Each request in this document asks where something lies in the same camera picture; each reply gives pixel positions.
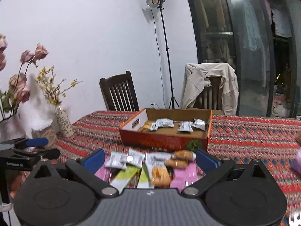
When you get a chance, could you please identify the silver snack packet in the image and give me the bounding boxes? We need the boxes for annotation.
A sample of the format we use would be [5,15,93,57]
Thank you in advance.
[105,152,127,170]

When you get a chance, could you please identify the light power cable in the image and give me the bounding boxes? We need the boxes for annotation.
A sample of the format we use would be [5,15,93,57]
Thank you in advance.
[149,7,167,109]

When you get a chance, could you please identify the purple tissue pack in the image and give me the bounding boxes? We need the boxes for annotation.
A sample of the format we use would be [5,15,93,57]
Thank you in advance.
[291,148,301,174]

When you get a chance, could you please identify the pink ribbed vase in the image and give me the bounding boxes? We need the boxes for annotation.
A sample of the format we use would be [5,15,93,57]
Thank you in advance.
[1,114,26,143]

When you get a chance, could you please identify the silver packet in box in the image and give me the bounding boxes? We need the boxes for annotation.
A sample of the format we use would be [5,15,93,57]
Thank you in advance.
[191,118,207,131]
[178,121,193,133]
[156,118,174,128]

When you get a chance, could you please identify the speckled small vase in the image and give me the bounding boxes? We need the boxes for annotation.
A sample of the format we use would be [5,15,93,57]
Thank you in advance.
[55,103,74,137]

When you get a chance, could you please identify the green white snack packet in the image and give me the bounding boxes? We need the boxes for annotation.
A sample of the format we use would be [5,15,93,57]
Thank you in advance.
[110,164,141,194]

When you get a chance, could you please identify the chair with beige jacket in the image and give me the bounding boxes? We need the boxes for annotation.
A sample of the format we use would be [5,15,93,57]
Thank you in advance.
[193,77,224,115]

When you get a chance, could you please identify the beige jacket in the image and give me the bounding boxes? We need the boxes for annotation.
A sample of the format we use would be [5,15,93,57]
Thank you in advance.
[181,62,239,116]

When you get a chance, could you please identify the black framed glass door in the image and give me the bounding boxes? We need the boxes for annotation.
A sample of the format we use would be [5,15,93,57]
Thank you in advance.
[188,0,300,118]

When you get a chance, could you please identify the dark wooden chair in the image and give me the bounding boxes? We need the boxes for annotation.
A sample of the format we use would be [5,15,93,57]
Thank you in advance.
[99,70,139,112]

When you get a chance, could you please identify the oat crisps snack bag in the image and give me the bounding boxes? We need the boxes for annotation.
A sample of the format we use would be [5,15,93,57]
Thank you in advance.
[145,153,174,187]

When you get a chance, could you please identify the red patterned tablecloth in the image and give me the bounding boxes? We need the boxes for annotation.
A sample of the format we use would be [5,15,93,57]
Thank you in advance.
[9,110,301,226]

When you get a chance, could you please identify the orange biscuit packet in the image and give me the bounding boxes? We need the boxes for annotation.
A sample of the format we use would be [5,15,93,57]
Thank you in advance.
[164,150,196,169]

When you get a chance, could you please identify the pink dried roses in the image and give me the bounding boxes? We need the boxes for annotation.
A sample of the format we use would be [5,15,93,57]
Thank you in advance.
[0,34,49,121]

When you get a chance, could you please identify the yellow flower branch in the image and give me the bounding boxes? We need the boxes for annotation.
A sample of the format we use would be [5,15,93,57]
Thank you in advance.
[36,66,82,106]

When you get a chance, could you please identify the studio light on stand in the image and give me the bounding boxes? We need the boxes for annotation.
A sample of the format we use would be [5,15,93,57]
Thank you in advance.
[146,0,180,109]

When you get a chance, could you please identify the pink snack packet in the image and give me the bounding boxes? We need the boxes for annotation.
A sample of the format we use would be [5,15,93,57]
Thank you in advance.
[169,162,198,192]
[94,157,112,182]

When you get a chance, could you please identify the orange cardboard tray box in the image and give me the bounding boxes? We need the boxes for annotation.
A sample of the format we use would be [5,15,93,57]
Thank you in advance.
[119,108,213,151]

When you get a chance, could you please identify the glass jar with white lid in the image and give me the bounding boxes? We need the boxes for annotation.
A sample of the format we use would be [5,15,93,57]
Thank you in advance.
[31,119,57,148]

